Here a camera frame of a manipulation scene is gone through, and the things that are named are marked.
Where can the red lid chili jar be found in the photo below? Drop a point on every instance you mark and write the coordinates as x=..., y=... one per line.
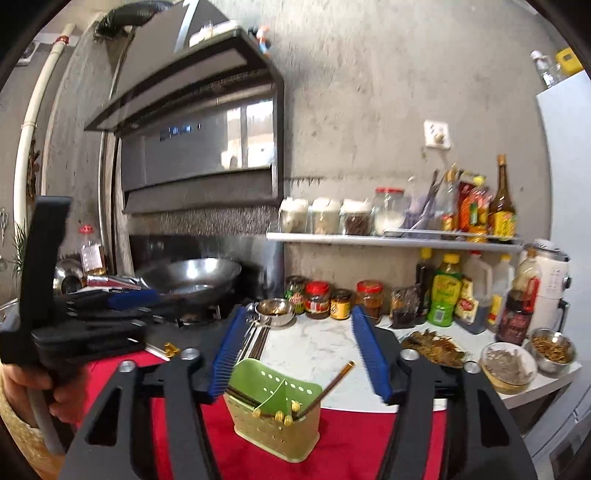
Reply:
x=317, y=302

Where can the grey metal pipe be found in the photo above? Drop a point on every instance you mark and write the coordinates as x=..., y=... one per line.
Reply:
x=107, y=184

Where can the small clear seasoning bottle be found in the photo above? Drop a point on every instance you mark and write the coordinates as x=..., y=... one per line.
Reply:
x=449, y=207

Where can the small steel bowl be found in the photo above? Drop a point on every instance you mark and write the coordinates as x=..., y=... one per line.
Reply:
x=275, y=313

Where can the tall dark bottle yellow label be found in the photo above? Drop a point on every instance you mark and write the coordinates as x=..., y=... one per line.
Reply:
x=502, y=217

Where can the small colourful figurine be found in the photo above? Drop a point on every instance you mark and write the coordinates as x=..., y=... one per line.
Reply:
x=264, y=40

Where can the glass cup with utensils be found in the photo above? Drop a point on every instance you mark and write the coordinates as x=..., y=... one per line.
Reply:
x=425, y=207

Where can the red seasoning packet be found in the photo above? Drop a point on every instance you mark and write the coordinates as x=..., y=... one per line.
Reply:
x=466, y=194

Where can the green bottle yellow cap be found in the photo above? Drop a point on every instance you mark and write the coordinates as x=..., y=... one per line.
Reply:
x=444, y=295

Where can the white wall shelf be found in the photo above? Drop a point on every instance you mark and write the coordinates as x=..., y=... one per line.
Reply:
x=369, y=241

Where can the black exhaust duct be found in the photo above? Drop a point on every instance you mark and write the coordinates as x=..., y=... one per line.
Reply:
x=134, y=16

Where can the black gas stove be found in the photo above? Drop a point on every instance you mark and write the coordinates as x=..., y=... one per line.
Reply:
x=198, y=316

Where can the white jug yellow label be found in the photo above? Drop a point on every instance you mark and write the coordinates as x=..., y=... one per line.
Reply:
x=501, y=290

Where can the steel wok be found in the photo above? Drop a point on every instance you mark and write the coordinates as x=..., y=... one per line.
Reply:
x=198, y=274

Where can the white wall socket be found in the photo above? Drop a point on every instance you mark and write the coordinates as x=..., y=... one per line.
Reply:
x=437, y=134

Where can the steel bowl with food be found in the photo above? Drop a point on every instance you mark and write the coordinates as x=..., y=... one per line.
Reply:
x=553, y=353

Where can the yellow box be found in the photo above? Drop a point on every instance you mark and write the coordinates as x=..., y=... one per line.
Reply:
x=569, y=62

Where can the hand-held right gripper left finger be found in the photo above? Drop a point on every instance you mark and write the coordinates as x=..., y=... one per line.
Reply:
x=228, y=355

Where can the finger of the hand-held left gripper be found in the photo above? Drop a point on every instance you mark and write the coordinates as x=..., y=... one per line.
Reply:
x=134, y=299
x=106, y=314

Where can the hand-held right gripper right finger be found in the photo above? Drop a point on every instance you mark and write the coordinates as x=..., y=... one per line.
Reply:
x=371, y=355

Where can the white lid spice jar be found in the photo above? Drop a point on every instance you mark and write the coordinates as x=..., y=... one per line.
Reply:
x=356, y=219
x=293, y=217
x=325, y=218

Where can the group of wooden chopsticks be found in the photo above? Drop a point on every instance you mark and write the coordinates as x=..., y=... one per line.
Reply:
x=280, y=417

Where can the red cap cooking oil bottle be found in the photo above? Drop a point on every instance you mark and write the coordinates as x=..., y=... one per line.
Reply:
x=93, y=256

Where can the clear plastic bottle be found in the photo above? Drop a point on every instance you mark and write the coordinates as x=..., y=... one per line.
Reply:
x=545, y=69

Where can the small yellow oil bottle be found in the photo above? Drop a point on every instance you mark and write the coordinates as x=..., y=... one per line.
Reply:
x=479, y=214

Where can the steel pot lid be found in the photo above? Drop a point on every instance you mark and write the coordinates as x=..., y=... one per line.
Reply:
x=68, y=277

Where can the dark bottle yellow cap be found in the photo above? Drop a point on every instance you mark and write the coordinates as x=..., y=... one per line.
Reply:
x=424, y=286

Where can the green label jar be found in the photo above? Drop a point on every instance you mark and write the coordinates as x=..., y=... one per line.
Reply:
x=295, y=297

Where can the green plant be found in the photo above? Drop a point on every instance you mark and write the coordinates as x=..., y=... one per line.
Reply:
x=18, y=251

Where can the red lid orange sauce jar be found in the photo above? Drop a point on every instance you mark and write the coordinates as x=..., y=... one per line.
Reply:
x=369, y=302

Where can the red tablecloth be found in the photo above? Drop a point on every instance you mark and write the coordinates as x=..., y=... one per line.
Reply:
x=351, y=438

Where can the steel spoon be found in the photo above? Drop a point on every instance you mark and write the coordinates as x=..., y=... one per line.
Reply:
x=250, y=314

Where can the small yellow label jar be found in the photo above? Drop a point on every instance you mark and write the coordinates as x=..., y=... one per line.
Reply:
x=340, y=305

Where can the black range hood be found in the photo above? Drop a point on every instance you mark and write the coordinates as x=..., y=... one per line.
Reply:
x=194, y=152

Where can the white wall pipe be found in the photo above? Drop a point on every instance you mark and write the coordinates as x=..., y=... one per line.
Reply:
x=32, y=115

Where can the white kitchen appliance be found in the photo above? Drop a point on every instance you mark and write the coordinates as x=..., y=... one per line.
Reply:
x=551, y=286

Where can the white plate of food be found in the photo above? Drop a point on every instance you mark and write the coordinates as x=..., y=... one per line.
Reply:
x=434, y=350

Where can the bag of dark spices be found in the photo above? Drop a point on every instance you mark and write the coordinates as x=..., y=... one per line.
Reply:
x=404, y=309

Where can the yellow bowl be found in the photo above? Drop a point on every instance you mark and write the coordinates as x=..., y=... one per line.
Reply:
x=508, y=369

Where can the white refrigerator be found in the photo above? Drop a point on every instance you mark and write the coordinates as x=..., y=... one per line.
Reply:
x=568, y=184

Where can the large dark vinegar jug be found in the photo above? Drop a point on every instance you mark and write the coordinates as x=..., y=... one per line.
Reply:
x=473, y=295

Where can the person's left hand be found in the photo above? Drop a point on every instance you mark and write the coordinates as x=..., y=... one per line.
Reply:
x=18, y=387

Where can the green plastic utensil holder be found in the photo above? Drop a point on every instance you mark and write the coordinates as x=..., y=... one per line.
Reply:
x=272, y=438

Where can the glass jar white powder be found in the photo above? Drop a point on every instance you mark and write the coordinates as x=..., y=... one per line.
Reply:
x=391, y=214

